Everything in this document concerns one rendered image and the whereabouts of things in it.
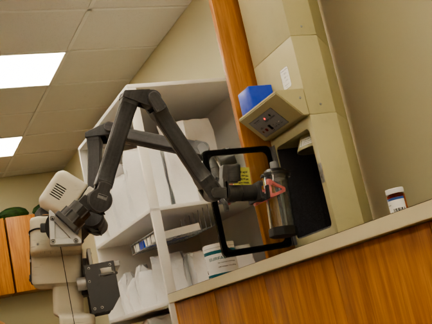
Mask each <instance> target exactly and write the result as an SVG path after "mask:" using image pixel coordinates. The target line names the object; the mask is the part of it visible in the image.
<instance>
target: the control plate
mask: <svg viewBox="0 0 432 324"><path fill-rule="evenodd" d="M268 114H270V115H271V116H269V115H268ZM264 118H265V119H266V120H264ZM278 120H280V121H278ZM275 122H277V123H275ZM287 123H289V122H288V121H287V120H286V119H285V118H283V117H282V116H280V115H279V114H278V113H277V112H276V111H274V110H273V109H272V108H269V109H268V110H267V111H265V112H264V113H262V114H261V115H260V116H259V117H257V118H256V119H255V120H253V121H252V122H251V123H249V124H250V126H252V127H253V128H254V129H256V130H257V131H258V132H259V133H261V134H262V135H263V136H265V137H268V136H269V135H271V134H272V133H274V132H275V131H277V130H278V129H280V128H281V127H283V126H284V125H285V124H287ZM273 124H274V125H273ZM268 125H270V126H272V127H273V128H274V129H273V130H272V129H270V128H269V127H268ZM265 129H268V130H269V131H266V130H265ZM262 131H264V132H265V133H263V132H262Z"/></svg>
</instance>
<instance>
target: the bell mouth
mask: <svg viewBox="0 0 432 324"><path fill-rule="evenodd" d="M297 154H298V155H310V154H314V149H313V145H312V140H311V135H310V133H308V134H305V135H303V136H302V137H301V138H300V142H299V145H298V151H297Z"/></svg>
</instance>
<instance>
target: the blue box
mask: <svg viewBox="0 0 432 324"><path fill-rule="evenodd" d="M271 93H273V90H272V87H271V85H254V86H248V87H247V88H245V90H243V92H241V93H240V94H239V95H238V99H239V102H240V108H241V111H242V116H243V115H245V114H246V113H248V112H249V111H250V110H252V108H254V107H255V106H256V105H258V104H259V103H260V102H261V101H262V100H264V99H265V98H267V97H268V96H269V95H270V94H271Z"/></svg>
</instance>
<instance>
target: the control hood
mask: <svg viewBox="0 0 432 324"><path fill-rule="evenodd" d="M269 108H272V109H273V110H274V111H276V112H277V113H278V114H279V115H280V116H282V117H283V118H285V119H286V120H287V121H288V122H289V123H287V124H285V125H284V126H283V127H281V128H280V129H278V130H277V131H275V132H274V133H272V134H271V135H269V136H268V137H265V136H263V135H262V134H261V133H259V132H258V131H257V130H256V129H254V128H253V127H252V126H250V124H249V123H251V122H252V121H253V120H255V119H256V118H257V117H259V116H260V115H261V114H262V113H264V112H265V111H267V110H268V109H269ZM308 115H309V111H308V108H307V102H306V99H305V95H304V92H303V89H302V88H301V89H286V90H277V91H274V92H273V93H271V94H270V95H269V96H268V97H267V98H265V99H264V100H262V101H261V102H260V103H259V104H258V105H256V106H255V107H254V108H252V110H250V111H249V112H247V113H246V114H245V115H243V117H241V118H240V119H239V121H240V123H242V124H243V125H245V126H246V127H247V128H248V129H250V130H251V131H252V132H254V133H255V134H256V135H257V136H259V137H260V138H262V139H263V140H264V141H271V140H272V139H273V138H275V137H277V136H278V135H279V134H281V133H282V132H284V131H286V130H287V129H288V128H290V127H292V126H293V125H294V124H295V123H297V122H299V121H300V120H302V119H303V118H304V117H306V116H308Z"/></svg>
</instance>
